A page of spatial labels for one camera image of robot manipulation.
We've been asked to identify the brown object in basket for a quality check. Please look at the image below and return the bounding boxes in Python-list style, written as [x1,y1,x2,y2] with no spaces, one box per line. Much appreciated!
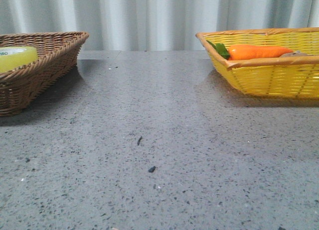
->
[280,50,311,57]

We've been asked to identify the yellow wicker basket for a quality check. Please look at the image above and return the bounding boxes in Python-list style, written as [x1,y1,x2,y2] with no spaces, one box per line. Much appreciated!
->
[196,27,319,99]

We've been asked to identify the orange toy carrot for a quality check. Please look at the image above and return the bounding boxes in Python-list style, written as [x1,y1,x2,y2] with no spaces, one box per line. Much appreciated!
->
[207,41,294,60]

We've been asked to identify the white pleated curtain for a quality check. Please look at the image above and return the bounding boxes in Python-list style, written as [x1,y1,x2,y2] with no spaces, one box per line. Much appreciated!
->
[0,0,319,51]

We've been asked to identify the brown wicker basket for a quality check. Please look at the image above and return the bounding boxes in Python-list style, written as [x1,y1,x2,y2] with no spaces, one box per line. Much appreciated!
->
[0,31,89,117]

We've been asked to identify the yellow packing tape roll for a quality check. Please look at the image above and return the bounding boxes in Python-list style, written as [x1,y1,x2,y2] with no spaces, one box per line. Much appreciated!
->
[0,46,38,73]

